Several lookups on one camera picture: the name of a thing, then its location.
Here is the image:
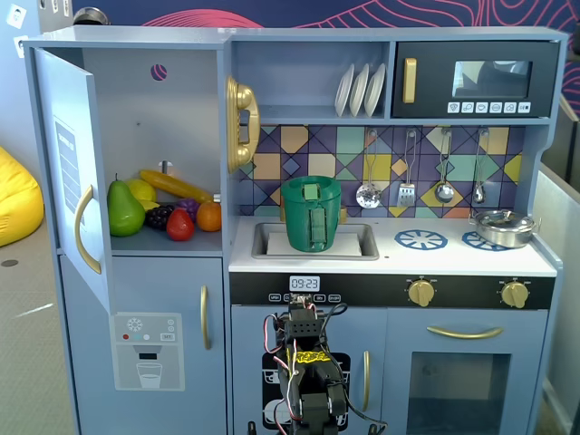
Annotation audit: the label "metal ladle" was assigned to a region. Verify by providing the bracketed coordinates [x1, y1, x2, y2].
[433, 129, 456, 204]

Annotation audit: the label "gold stove knob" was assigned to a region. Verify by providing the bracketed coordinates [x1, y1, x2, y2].
[499, 280, 530, 310]
[407, 278, 437, 308]

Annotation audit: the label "blue oven door with window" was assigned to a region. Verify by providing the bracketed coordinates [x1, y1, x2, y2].
[386, 308, 550, 435]

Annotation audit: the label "blue door with ice dispenser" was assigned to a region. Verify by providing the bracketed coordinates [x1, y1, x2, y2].
[58, 253, 227, 435]

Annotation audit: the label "light grey desk divider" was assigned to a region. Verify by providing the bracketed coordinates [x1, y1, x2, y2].
[534, 169, 580, 411]

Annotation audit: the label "yellow bean bag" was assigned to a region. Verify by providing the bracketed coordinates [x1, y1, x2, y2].
[0, 145, 45, 248]

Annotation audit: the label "blue door with shopping list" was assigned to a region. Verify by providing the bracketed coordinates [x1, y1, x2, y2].
[34, 47, 114, 316]

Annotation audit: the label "purple toy grapes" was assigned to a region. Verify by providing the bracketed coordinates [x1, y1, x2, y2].
[175, 198, 201, 222]

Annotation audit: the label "green toy pear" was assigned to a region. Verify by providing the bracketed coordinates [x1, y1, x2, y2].
[107, 173, 147, 237]

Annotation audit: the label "black toy microwave door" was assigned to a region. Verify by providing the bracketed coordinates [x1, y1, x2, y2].
[391, 40, 561, 120]

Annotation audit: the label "grey toy sink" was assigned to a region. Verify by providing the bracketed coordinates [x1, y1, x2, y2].
[251, 221, 381, 262]

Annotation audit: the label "metal skimmer spoon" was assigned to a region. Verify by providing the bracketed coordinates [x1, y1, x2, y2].
[355, 130, 382, 210]

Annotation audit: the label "yellow toy banana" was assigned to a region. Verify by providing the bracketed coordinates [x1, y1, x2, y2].
[139, 169, 214, 204]

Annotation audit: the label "dark toy grapes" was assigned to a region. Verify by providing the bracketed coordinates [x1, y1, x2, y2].
[143, 204, 176, 231]

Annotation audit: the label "yellow toy lemon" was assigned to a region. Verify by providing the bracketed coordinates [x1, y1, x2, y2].
[125, 179, 158, 203]

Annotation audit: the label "blue toy kitchen cabinet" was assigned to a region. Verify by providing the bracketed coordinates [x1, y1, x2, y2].
[20, 24, 570, 435]

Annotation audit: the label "red toy strawberry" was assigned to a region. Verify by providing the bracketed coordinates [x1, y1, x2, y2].
[165, 207, 196, 242]

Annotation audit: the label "blue door with dish print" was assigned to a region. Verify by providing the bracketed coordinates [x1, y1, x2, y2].
[231, 305, 389, 435]

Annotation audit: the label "steel pot with lid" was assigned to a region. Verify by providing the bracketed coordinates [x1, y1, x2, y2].
[469, 208, 543, 249]

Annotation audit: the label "metal slotted spatula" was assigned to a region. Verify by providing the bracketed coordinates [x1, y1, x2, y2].
[397, 130, 417, 208]

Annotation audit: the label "orange toy orange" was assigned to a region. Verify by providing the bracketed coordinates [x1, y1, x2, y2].
[196, 201, 223, 233]

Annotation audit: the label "gold toy telephone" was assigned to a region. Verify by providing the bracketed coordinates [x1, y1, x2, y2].
[225, 74, 263, 176]

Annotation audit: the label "white toy plate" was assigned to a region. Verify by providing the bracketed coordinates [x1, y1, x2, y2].
[348, 63, 371, 118]
[333, 63, 356, 118]
[363, 63, 387, 118]

